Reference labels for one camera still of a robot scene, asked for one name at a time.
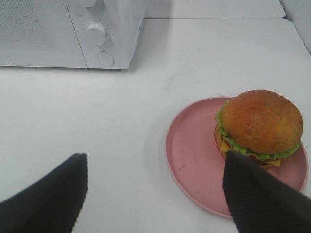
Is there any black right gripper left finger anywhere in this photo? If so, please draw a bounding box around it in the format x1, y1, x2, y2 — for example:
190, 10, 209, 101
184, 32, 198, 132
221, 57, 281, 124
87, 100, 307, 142
0, 153, 88, 233

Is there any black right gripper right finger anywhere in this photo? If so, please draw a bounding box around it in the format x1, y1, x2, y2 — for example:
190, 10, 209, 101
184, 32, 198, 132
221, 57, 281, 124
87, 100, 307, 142
222, 151, 311, 233

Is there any burger with lettuce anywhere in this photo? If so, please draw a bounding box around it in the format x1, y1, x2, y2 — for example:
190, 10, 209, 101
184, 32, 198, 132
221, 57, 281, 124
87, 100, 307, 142
214, 90, 303, 168

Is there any pink round plate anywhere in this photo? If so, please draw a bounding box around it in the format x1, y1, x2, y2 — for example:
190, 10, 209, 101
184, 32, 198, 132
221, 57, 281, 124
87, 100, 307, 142
165, 96, 309, 219

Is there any white microwave door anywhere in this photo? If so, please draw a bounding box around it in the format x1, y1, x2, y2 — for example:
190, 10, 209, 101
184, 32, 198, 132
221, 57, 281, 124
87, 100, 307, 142
0, 0, 87, 68

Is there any white microwave oven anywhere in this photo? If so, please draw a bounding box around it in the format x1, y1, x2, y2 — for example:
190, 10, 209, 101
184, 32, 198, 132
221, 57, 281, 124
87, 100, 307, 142
0, 0, 147, 71

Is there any white lower timer knob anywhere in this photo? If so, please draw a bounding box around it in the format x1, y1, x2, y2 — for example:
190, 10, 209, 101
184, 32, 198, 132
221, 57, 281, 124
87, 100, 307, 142
86, 22, 110, 45

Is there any white upper microwave knob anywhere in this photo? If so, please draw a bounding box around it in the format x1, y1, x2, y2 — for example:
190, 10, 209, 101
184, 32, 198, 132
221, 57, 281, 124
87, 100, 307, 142
82, 0, 97, 8

